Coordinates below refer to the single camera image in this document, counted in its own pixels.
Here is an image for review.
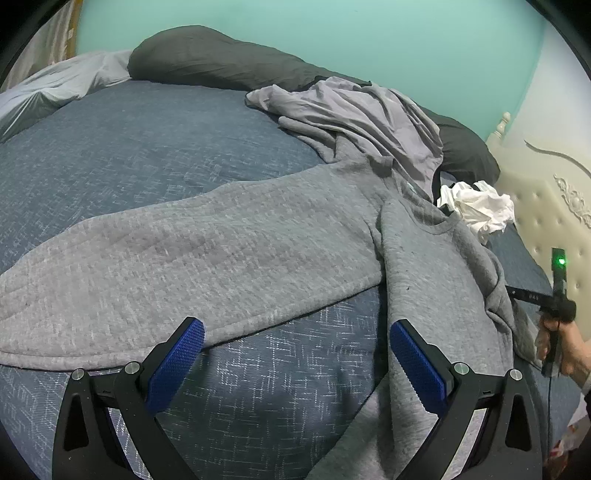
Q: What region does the white shirt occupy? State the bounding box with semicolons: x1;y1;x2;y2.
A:
436;180;515;245

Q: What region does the dark grey long pillow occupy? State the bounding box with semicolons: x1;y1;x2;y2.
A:
127;25;502;188

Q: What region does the striped beige curtain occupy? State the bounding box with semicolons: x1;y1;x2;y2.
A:
0;0;84;88

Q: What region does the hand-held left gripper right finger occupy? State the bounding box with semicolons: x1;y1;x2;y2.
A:
389;319;542;480

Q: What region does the blue patterned bed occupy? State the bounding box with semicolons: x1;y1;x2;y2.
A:
0;50;583;480

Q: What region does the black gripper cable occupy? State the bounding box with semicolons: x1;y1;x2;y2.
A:
546;374;555;444

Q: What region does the cream tufted headboard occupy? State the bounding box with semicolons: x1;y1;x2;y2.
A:
485;111;591;324

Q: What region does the grey knit sweater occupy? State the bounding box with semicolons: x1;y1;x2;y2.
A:
0;154;543;480

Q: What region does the lilac grey shirt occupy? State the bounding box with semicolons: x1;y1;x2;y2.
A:
245;76;445;204

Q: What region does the light grey duvet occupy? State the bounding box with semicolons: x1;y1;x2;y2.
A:
0;50;134;144

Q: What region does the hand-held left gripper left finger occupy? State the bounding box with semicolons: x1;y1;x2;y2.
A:
52;316;206;480

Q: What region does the person's right hand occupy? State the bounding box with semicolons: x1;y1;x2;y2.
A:
536;316;591;386

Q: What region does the wooden frame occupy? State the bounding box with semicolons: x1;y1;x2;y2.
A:
65;0;81;61

